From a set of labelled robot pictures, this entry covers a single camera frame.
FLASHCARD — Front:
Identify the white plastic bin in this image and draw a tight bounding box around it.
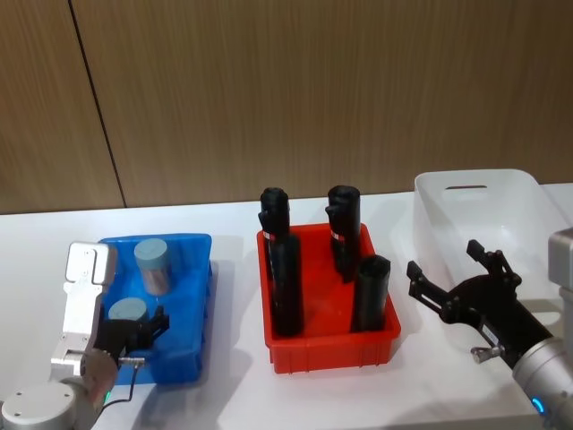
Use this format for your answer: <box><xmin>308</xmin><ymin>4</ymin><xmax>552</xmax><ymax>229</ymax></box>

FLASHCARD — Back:
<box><xmin>413</xmin><ymin>168</ymin><xmax>567</xmax><ymax>324</ymax></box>

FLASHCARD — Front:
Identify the blue plastic bin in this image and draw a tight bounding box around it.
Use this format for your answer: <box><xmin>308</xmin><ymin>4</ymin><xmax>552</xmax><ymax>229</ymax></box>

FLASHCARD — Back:
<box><xmin>97</xmin><ymin>231</ymin><xmax>216</xmax><ymax>386</ymax></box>

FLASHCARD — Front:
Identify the black bottle with red label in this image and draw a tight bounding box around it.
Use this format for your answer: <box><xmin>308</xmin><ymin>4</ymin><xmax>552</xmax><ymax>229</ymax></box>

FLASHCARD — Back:
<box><xmin>257</xmin><ymin>186</ymin><xmax>292</xmax><ymax>252</ymax></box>
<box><xmin>325</xmin><ymin>184</ymin><xmax>363</xmax><ymax>284</ymax></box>

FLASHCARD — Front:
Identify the clear jar with grey cap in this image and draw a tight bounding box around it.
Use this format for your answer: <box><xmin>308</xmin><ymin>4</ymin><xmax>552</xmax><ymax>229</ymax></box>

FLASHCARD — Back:
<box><xmin>133</xmin><ymin>238</ymin><xmax>175</xmax><ymax>296</ymax></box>
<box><xmin>107</xmin><ymin>297</ymin><xmax>151</xmax><ymax>324</ymax></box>

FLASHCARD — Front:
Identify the red plastic bin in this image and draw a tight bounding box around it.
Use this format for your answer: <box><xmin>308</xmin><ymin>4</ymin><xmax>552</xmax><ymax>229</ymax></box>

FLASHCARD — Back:
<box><xmin>255</xmin><ymin>221</ymin><xmax>402</xmax><ymax>376</ymax></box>

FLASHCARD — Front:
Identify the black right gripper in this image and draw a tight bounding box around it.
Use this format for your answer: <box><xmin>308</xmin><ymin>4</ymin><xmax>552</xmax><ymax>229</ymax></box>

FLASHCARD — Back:
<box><xmin>406</xmin><ymin>239</ymin><xmax>557</xmax><ymax>370</ymax></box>

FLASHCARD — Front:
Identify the plain black bottle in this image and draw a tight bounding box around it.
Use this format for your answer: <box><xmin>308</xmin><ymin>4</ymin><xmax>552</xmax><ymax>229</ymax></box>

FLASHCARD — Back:
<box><xmin>269</xmin><ymin>233</ymin><xmax>306</xmax><ymax>338</ymax></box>
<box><xmin>350</xmin><ymin>254</ymin><xmax>392</xmax><ymax>333</ymax></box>

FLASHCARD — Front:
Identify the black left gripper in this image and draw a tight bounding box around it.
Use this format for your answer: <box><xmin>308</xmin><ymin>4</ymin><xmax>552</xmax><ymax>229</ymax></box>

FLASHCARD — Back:
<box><xmin>92</xmin><ymin>305</ymin><xmax>172</xmax><ymax>360</ymax></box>

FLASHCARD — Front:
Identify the left gripper thin dark cable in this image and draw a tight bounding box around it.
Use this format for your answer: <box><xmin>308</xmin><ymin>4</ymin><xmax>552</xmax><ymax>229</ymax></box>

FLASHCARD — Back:
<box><xmin>101</xmin><ymin>355</ymin><xmax>150</xmax><ymax>408</ymax></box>

